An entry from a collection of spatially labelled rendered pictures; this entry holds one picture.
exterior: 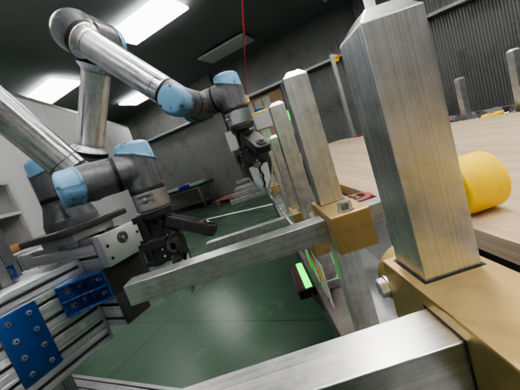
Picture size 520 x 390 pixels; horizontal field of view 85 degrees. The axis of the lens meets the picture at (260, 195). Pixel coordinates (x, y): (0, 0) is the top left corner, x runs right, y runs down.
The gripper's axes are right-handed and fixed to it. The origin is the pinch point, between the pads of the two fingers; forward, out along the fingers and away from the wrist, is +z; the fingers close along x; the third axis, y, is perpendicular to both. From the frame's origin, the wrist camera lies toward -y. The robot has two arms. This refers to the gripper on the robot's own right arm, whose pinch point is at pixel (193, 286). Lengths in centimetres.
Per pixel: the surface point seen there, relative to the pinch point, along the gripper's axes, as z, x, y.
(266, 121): -35, -51, -32
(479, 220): -8, 29, -47
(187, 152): -91, -868, 163
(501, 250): -7, 34, -46
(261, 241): -13.9, 26.5, -19.6
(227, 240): -2.0, -23.5, -6.9
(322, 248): -1.5, 5.1, -30.5
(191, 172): -25, -875, 175
